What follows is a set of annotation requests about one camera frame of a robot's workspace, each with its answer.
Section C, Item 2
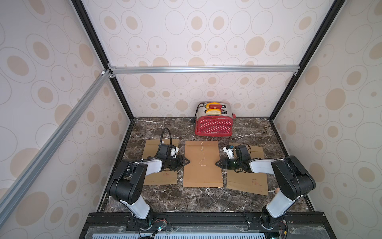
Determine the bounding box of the brown file envelope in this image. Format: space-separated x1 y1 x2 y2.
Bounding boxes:
142 139 177 185
183 141 223 188
226 142 268 196

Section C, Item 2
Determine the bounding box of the envelope white string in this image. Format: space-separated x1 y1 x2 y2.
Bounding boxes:
198 142 208 167

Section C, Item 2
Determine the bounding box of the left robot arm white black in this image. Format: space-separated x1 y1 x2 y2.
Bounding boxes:
106 144 190 230

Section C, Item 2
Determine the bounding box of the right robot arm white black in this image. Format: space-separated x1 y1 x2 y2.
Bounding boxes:
215 144 316 230

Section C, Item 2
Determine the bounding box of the red toaster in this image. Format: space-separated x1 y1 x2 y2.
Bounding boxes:
193 102 236 137

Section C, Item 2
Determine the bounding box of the yellow toast front slot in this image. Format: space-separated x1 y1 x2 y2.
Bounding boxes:
205 109 221 115

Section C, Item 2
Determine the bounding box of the yellow toast slot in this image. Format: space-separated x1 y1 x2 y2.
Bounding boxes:
205 109 221 115
206 102 222 110

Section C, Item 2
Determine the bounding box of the yellow toast rear slot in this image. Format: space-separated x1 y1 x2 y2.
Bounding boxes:
206 102 222 110

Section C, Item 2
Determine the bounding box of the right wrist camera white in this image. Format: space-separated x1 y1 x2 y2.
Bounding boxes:
223 145 236 160

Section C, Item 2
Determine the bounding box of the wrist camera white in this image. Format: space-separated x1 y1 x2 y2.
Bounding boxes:
170 145 179 158
223 145 236 160

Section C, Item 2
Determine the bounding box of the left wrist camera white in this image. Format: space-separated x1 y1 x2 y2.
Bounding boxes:
170 145 179 158

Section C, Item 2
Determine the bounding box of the black corrugated cable hose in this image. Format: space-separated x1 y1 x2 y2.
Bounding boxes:
160 127 173 150

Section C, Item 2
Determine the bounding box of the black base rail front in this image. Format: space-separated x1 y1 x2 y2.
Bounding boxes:
80 212 335 239

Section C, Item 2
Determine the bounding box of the horizontal aluminium rail back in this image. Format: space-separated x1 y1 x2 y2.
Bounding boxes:
110 65 300 74

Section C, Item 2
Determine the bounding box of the diagonal aluminium rail left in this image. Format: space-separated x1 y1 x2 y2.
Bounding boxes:
1 69 111 226

